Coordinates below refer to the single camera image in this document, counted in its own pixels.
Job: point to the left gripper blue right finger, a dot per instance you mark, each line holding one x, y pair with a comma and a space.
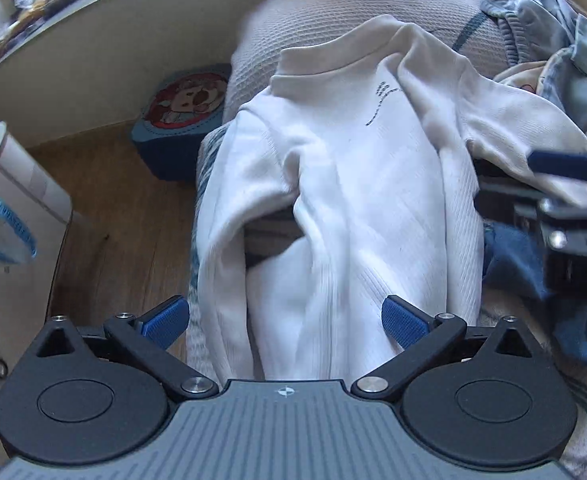
426, 341

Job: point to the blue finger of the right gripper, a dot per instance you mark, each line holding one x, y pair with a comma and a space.
571, 166

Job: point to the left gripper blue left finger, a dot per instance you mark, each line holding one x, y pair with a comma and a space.
143, 343

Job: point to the light blue hoodie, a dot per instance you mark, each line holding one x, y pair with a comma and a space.
553, 32

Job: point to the white ribbed long-sleeve shirt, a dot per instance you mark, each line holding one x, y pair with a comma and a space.
350, 179

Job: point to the dark blue fleece garment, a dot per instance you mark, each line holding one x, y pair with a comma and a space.
513, 263

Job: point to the cream printed garment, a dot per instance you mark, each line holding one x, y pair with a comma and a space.
525, 76

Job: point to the white bedside cabinet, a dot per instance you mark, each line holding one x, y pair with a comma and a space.
34, 216

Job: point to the striped beige bedspread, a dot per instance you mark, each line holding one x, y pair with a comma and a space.
575, 376

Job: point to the blue cartoon storage stool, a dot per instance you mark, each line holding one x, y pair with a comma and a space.
184, 109

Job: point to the long window sill shelf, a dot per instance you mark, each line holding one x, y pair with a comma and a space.
95, 40

